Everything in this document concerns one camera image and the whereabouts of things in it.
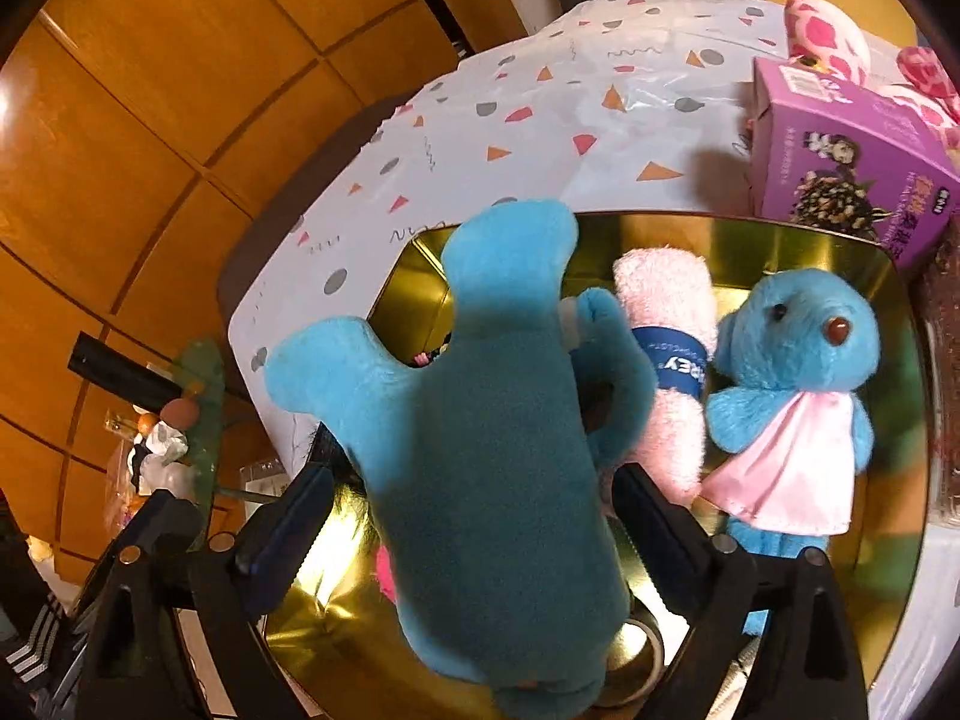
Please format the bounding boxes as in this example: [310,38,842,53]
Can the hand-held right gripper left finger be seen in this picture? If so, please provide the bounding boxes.
[75,461,336,720]

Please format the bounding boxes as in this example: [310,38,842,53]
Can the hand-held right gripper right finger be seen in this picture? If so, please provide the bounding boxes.
[611,463,871,720]

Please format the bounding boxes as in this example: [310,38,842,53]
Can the clear tape roll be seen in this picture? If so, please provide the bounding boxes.
[600,611,668,706]

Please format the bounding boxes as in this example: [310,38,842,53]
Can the large blue plush toy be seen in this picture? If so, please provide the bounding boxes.
[266,199,661,720]

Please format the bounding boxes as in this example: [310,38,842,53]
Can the pink towel blue band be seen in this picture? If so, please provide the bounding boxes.
[613,244,717,503]

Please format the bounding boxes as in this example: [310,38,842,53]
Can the blue teddy bear pink dress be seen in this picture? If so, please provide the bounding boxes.
[701,266,877,638]

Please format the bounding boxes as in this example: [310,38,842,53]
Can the gold metal tin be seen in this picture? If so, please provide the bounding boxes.
[255,211,931,720]

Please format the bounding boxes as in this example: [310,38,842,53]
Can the black furry item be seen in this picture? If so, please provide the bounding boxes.
[296,420,383,533]

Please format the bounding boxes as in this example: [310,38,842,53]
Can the glass side table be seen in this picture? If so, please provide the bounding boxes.
[67,334,301,511]

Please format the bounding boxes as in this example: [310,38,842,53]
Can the black striped pants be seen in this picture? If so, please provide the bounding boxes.
[0,592,76,691]

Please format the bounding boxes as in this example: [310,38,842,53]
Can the wooden wardrobe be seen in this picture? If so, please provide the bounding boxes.
[0,0,541,616]

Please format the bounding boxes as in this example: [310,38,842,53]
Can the light blue patterned tablecloth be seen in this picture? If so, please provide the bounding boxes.
[225,0,960,720]

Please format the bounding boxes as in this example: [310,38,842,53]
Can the purple printed carton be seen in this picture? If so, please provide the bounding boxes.
[746,56,960,271]

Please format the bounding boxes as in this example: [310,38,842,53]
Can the pink spotted plush toy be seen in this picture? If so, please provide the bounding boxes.
[784,0,960,147]

